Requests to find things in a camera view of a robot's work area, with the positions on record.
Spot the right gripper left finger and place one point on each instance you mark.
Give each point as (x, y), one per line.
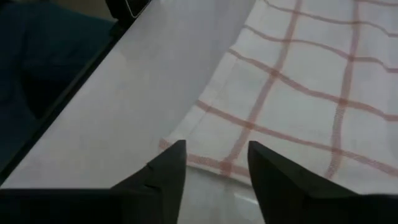
(124, 205)

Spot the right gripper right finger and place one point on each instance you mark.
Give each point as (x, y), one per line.
(311, 202)

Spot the white red-checked towel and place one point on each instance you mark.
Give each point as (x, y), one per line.
(311, 93)

